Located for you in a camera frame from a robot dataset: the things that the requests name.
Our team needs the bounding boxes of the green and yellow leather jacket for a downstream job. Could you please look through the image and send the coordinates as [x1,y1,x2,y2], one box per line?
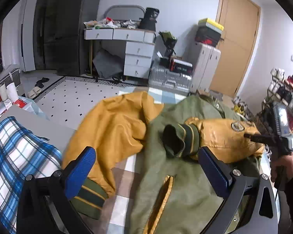
[62,91,265,233]

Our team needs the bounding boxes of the person's right hand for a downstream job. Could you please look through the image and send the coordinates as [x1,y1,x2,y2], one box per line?
[271,153,293,182]

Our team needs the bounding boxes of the wooden shoe rack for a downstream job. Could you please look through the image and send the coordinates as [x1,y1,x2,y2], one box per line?
[256,68,293,134]

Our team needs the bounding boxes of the yellow sneakers on floor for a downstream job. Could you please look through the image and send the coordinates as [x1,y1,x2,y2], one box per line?
[233,103,247,116]

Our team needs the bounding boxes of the checkered bed sheet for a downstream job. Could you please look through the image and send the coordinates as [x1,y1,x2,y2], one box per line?
[76,89,184,233]

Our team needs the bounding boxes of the blue white plaid cloth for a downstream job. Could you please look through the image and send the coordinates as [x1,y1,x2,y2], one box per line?
[0,116,62,233]

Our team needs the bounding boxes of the black dotted white rug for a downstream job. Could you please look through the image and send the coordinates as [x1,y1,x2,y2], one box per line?
[34,76,135,129]

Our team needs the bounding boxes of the white upright suitcase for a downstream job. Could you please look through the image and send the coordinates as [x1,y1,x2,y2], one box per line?
[186,42,221,94]

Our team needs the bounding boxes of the beige slippers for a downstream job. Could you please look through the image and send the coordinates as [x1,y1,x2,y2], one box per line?
[27,86,42,99]

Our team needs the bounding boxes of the silver suitcase lying flat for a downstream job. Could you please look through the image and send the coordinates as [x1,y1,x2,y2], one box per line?
[148,65,192,94]

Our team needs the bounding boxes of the black red shoe box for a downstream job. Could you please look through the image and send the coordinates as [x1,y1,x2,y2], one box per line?
[169,58,193,75]

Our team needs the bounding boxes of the wooden door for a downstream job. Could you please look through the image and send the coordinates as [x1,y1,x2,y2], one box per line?
[210,0,260,97]

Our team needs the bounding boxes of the stacked boxes on suitcase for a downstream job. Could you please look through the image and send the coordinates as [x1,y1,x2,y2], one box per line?
[195,18,224,47]

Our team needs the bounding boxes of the white drawer desk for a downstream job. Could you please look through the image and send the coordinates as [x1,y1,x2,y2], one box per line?
[84,27,156,79]

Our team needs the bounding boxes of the black bag on desk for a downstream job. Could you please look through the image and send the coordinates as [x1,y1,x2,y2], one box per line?
[138,7,160,32]

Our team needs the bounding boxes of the black tall cabinet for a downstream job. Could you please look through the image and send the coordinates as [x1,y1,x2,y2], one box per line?
[33,0,100,76]

